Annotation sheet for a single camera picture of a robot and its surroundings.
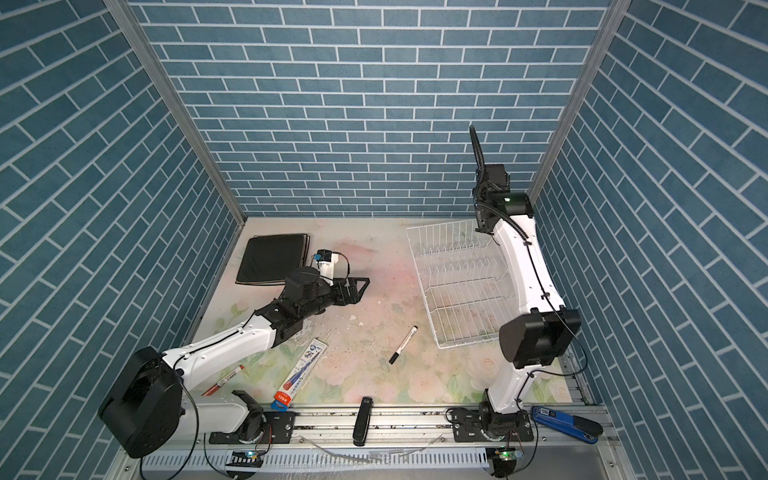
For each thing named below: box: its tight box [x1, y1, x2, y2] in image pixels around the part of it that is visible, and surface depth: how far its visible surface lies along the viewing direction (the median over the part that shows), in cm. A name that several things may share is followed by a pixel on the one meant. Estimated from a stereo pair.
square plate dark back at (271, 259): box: [235, 234, 310, 285], surface depth 105 cm
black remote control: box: [352, 396, 373, 446], surface depth 75 cm
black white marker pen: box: [388, 325, 418, 365], surface depth 88 cm
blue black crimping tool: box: [531, 406, 604, 444], surface depth 74 cm
